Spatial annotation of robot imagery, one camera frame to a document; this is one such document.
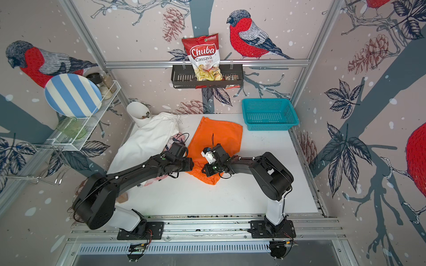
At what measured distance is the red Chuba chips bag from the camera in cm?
80

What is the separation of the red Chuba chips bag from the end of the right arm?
0.38 m

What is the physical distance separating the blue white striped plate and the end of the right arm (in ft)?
1.97

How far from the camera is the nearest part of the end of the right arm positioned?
739 millimetres
